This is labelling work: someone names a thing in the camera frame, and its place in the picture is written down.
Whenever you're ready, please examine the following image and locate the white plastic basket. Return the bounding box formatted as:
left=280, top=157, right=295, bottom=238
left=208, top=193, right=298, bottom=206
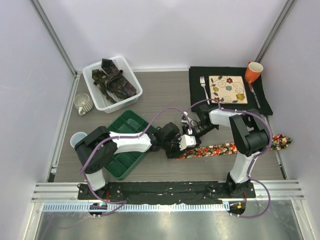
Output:
left=82, top=55, right=143, bottom=114

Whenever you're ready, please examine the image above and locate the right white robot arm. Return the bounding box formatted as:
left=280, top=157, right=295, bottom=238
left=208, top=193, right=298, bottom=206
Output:
left=178, top=104, right=272, bottom=198

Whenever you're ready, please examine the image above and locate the red floral patterned tie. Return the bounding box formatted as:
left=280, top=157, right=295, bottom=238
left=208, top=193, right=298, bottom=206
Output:
left=177, top=134, right=293, bottom=159

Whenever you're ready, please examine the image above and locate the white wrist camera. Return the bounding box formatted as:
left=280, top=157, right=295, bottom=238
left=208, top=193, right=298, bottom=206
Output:
left=179, top=134, right=197, bottom=151
left=181, top=111, right=192, bottom=125

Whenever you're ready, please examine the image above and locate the silver fork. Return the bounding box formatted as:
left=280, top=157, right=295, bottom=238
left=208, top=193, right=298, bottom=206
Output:
left=199, top=76, right=210, bottom=105

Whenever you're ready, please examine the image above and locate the floral square plate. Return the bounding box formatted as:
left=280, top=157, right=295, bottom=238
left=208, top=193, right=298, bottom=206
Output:
left=208, top=75, right=248, bottom=105

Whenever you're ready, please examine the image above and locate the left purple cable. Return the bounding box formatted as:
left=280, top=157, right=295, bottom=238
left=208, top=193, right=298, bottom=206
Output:
left=79, top=106, right=194, bottom=218

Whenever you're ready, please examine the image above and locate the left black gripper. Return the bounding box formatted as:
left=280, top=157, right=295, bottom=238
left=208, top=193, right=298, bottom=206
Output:
left=161, top=134, right=186, bottom=159

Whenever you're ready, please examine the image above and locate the purple cable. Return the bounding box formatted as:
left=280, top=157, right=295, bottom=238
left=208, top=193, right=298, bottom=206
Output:
left=184, top=98, right=273, bottom=220
left=79, top=106, right=194, bottom=218

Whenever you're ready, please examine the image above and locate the patterned handle knife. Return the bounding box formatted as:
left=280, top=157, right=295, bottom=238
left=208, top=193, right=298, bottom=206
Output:
left=248, top=83, right=261, bottom=109

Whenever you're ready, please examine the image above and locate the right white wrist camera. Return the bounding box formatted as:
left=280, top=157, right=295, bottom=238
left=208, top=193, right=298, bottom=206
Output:
left=181, top=111, right=192, bottom=125

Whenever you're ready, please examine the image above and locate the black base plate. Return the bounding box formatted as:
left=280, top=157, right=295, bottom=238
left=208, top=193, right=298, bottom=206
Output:
left=77, top=180, right=257, bottom=206

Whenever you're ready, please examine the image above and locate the clear plastic cup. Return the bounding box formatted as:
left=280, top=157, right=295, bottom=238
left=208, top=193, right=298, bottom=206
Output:
left=69, top=131, right=87, bottom=148

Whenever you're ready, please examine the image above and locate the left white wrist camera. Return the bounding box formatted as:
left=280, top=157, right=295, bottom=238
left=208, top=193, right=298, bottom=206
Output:
left=179, top=134, right=197, bottom=151

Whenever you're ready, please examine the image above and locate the grey ribbed cup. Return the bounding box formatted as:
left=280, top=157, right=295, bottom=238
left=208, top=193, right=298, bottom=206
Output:
left=73, top=93, right=94, bottom=116

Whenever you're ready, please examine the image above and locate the green compartment tray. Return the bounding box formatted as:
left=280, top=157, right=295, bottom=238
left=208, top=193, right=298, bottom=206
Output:
left=105, top=110, right=149, bottom=181

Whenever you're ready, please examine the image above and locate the slotted cable duct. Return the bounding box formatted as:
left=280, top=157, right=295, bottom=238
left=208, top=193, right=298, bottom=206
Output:
left=42, top=201, right=230, bottom=213

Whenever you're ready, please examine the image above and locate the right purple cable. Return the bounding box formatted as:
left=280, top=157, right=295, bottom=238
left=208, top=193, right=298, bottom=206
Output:
left=184, top=98, right=273, bottom=220

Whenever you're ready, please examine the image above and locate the aluminium frame rail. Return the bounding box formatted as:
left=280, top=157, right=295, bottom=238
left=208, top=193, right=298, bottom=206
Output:
left=31, top=181, right=86, bottom=203

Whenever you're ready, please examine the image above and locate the dark patterned tie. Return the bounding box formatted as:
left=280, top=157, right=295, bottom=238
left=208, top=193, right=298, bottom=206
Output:
left=91, top=58, right=137, bottom=104

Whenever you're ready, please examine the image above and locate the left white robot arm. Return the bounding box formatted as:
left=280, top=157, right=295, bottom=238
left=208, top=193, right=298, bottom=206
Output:
left=69, top=122, right=186, bottom=200

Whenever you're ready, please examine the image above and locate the orange mug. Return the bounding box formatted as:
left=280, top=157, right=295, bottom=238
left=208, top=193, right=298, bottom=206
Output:
left=244, top=61, right=264, bottom=84

